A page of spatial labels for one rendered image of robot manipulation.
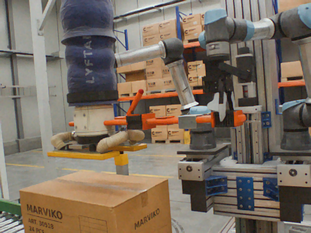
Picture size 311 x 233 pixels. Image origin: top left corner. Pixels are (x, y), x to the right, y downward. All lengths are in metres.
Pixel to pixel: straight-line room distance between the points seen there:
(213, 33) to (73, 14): 0.58
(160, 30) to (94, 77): 8.34
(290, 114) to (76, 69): 0.98
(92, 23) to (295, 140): 1.04
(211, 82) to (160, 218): 0.69
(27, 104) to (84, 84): 10.33
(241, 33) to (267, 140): 0.82
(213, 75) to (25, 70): 10.86
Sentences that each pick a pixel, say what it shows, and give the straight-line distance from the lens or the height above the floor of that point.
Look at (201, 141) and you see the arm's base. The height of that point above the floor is 1.08.
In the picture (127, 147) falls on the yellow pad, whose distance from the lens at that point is 1.26.
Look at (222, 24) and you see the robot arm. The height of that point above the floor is 1.54.
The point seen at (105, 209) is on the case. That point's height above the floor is 0.93.
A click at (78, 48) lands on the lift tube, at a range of 1.24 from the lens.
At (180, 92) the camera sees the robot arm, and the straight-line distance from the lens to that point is 1.74.
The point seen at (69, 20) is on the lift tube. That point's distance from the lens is 1.27.
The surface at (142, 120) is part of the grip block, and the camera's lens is 1.09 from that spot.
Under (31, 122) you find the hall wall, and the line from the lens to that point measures 11.57.
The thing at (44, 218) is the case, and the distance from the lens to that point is 1.44.
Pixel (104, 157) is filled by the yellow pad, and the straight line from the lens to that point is 1.11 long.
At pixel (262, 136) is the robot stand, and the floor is 1.08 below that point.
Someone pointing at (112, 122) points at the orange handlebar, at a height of 1.25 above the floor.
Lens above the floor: 1.31
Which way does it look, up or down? 3 degrees down
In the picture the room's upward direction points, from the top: 5 degrees counter-clockwise
